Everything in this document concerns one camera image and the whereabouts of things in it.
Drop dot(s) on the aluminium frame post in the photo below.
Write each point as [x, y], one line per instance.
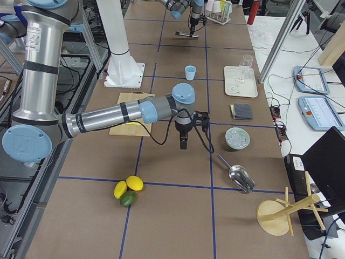
[292, 15]

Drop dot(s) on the green bowl of ice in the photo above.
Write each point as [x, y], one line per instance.
[237, 138]

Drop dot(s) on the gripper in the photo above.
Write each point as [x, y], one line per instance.
[182, 129]
[194, 17]

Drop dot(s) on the steel muddler rod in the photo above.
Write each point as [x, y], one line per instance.
[182, 34]

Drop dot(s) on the yellow plastic knife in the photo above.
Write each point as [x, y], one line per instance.
[132, 123]

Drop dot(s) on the white wire cup rack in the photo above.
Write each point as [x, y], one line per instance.
[219, 18]

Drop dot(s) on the clear wine glass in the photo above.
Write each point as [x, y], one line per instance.
[244, 65]

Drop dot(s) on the metal ice scoop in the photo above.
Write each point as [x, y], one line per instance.
[239, 176]

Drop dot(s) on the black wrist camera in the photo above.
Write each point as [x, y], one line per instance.
[201, 119]

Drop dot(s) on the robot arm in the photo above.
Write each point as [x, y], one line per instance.
[177, 8]
[35, 125]

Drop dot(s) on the grey folded cloth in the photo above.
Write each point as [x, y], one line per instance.
[241, 111]

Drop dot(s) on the green lime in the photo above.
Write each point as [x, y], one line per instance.
[128, 198]

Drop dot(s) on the yellow lemon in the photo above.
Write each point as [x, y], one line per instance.
[135, 183]
[120, 189]

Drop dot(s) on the upper teach pendant tablet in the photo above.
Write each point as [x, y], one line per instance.
[310, 80]

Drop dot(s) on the crumpled clear plastic bag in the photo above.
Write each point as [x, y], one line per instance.
[260, 32]

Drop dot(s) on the wooden cutting board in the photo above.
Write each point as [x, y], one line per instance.
[132, 130]

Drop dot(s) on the pale blue-grey plastic cup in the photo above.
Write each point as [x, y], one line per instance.
[227, 8]

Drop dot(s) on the black laptop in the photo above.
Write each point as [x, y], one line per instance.
[324, 161]

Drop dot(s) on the cream bear serving tray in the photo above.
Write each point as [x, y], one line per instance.
[238, 83]

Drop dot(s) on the lower teach pendant tablet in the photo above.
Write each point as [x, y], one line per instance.
[319, 113]

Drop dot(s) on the yellow plastic cup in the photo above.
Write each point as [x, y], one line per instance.
[222, 5]

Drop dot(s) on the wooden mug tree stand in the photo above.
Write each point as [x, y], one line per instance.
[274, 216]

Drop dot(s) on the white plastic cup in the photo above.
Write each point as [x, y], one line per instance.
[217, 7]

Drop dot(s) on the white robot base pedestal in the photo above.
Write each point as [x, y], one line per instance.
[123, 70]

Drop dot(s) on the blue plastic cup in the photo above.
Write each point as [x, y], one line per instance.
[190, 72]

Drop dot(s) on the red bottle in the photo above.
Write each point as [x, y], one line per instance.
[253, 11]

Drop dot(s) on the pink plastic cup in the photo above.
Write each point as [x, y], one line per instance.
[209, 5]

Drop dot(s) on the teach pendant tablet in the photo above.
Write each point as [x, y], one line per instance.
[310, 80]
[319, 113]

